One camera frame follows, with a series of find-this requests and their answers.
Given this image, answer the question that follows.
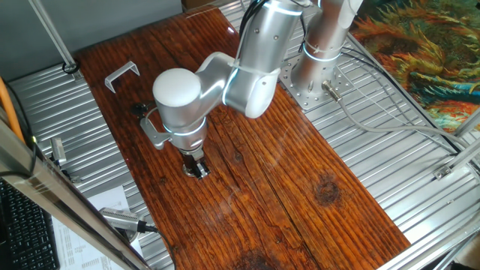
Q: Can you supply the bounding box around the wood grain table mat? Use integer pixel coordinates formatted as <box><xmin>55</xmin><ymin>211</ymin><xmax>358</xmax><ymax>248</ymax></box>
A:
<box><xmin>76</xmin><ymin>5</ymin><xmax>410</xmax><ymax>270</ymax></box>

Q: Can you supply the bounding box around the black base cable bundle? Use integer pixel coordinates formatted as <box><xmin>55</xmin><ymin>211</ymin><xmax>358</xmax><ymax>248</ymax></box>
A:
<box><xmin>298</xmin><ymin>14</ymin><xmax>308</xmax><ymax>53</ymax></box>

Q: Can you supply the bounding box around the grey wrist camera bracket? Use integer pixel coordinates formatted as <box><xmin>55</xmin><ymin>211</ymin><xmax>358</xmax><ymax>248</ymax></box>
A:
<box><xmin>139</xmin><ymin>118</ymin><xmax>173</xmax><ymax>151</ymax></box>

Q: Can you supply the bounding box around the colourful painted cloth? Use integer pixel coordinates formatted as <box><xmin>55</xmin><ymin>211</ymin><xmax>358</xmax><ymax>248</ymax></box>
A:
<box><xmin>350</xmin><ymin>0</ymin><xmax>480</xmax><ymax>132</ymax></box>

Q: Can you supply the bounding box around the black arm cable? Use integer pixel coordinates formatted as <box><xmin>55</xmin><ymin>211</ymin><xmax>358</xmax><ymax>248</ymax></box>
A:
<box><xmin>238</xmin><ymin>0</ymin><xmax>266</xmax><ymax>38</ymax></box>

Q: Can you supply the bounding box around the metal beam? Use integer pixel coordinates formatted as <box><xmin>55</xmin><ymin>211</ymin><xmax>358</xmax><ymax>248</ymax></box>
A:
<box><xmin>0</xmin><ymin>108</ymin><xmax>151</xmax><ymax>270</ymax></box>

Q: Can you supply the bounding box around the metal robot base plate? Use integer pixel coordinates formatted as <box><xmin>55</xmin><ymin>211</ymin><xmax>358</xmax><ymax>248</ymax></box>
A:
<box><xmin>277</xmin><ymin>55</ymin><xmax>352</xmax><ymax>111</ymax></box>

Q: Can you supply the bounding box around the white mesh bent rack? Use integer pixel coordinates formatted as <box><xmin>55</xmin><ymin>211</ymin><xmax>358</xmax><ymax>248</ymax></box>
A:
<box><xmin>104</xmin><ymin>61</ymin><xmax>141</xmax><ymax>94</ymax></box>

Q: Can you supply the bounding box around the orange pipe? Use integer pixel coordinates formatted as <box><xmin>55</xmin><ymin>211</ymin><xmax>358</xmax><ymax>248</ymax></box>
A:
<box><xmin>0</xmin><ymin>76</ymin><xmax>26</xmax><ymax>146</ymax></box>

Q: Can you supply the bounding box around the black keyboard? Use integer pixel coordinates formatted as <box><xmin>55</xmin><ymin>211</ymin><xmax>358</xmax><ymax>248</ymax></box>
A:
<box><xmin>0</xmin><ymin>178</ymin><xmax>61</xmax><ymax>270</ymax></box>

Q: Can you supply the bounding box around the small round steel plate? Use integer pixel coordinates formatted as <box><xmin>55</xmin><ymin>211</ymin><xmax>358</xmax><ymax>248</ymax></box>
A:
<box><xmin>182</xmin><ymin>166</ymin><xmax>209</xmax><ymax>179</ymax></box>

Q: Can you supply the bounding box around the aluminium frame post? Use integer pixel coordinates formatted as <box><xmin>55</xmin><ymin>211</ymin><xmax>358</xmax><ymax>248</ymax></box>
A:
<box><xmin>28</xmin><ymin>0</ymin><xmax>86</xmax><ymax>82</ymax></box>

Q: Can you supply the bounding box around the grey base cable with connector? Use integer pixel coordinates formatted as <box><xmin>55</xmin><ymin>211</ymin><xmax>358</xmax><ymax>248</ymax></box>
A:
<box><xmin>321</xmin><ymin>79</ymin><xmax>480</xmax><ymax>151</ymax></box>

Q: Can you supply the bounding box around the printed paper sheet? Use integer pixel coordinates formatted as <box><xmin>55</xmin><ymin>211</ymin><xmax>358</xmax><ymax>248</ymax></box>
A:
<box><xmin>52</xmin><ymin>185</ymin><xmax>143</xmax><ymax>270</ymax></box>

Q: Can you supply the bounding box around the aluminium frame strut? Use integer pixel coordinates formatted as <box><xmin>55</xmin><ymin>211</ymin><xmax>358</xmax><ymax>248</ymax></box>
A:
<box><xmin>451</xmin><ymin>107</ymin><xmax>480</xmax><ymax>138</ymax></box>
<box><xmin>433</xmin><ymin>137</ymin><xmax>480</xmax><ymax>180</ymax></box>

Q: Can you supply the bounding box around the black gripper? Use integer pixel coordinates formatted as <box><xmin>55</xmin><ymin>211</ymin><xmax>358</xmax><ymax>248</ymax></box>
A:
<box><xmin>178</xmin><ymin>146</ymin><xmax>212</xmax><ymax>180</ymax></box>

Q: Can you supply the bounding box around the silver camera with black cable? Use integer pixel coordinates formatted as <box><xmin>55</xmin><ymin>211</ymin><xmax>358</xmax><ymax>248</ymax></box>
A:
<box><xmin>99</xmin><ymin>207</ymin><xmax>177</xmax><ymax>270</ymax></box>

